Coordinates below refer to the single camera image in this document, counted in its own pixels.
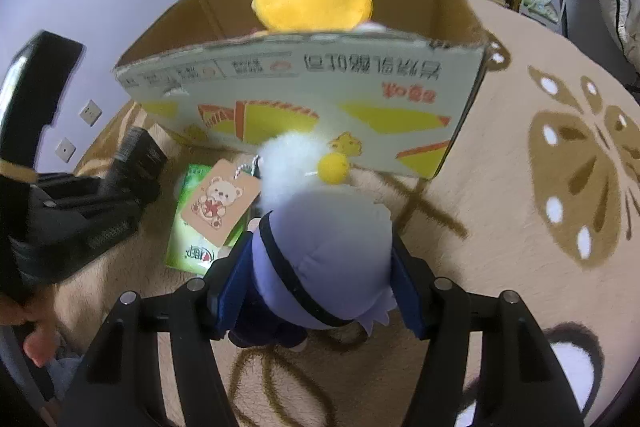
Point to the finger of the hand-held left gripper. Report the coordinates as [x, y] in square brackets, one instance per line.
[142, 154]
[132, 197]

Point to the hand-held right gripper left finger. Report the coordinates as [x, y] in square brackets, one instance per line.
[230, 292]

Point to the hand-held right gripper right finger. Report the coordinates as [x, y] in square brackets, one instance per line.
[410, 297]

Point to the purple plush doll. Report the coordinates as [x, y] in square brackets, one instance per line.
[325, 257]

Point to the printed cardboard box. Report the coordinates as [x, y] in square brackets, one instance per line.
[300, 107]

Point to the person's left hand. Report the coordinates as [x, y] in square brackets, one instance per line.
[37, 337]

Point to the green tissue pack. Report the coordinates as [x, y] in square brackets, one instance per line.
[187, 247]

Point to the bear paper tag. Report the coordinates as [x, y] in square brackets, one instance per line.
[220, 202]

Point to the white duvet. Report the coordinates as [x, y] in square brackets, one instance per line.
[620, 7]

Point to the white wall socket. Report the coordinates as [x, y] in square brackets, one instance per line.
[65, 150]
[90, 112]

